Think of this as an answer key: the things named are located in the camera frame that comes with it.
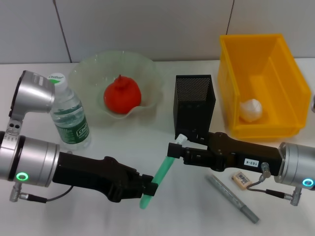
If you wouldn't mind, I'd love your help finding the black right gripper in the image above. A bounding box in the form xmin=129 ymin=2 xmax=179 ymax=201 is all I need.
xmin=166 ymin=128 xmax=283 ymax=177

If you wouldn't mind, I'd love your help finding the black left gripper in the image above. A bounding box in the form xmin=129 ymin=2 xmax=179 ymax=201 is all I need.
xmin=52 ymin=151 xmax=158 ymax=204

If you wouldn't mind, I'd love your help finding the green white pen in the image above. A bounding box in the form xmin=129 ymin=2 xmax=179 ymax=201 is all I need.
xmin=139 ymin=133 xmax=189 ymax=210

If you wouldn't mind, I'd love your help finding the beige eraser with barcode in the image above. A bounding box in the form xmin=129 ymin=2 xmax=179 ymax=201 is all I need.
xmin=230 ymin=171 xmax=253 ymax=190

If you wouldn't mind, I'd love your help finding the grey marker pen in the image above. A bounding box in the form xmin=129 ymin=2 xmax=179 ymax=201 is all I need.
xmin=205 ymin=174 xmax=260 ymax=224

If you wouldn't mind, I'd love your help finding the white paper ball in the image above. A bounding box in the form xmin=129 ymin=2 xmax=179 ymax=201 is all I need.
xmin=240 ymin=98 xmax=263 ymax=122

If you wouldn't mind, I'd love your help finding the orange fruit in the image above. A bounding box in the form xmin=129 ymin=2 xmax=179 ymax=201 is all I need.
xmin=103 ymin=75 xmax=142 ymax=114

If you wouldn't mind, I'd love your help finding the clear green-label water bottle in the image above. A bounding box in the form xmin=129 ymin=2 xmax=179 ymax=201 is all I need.
xmin=46 ymin=72 xmax=92 ymax=151

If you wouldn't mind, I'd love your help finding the black mesh pen holder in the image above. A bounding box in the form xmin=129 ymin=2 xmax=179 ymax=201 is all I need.
xmin=173 ymin=74 xmax=217 ymax=141

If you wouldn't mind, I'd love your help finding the green glass fruit plate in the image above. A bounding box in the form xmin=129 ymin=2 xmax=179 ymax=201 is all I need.
xmin=68 ymin=50 xmax=165 ymax=121

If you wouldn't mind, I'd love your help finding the yellow plastic bin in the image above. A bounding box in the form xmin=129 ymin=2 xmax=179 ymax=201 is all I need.
xmin=218 ymin=33 xmax=312 ymax=141

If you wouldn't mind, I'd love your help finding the right arm cable with connector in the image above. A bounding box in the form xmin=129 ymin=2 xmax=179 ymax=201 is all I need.
xmin=247 ymin=161 xmax=303 ymax=207

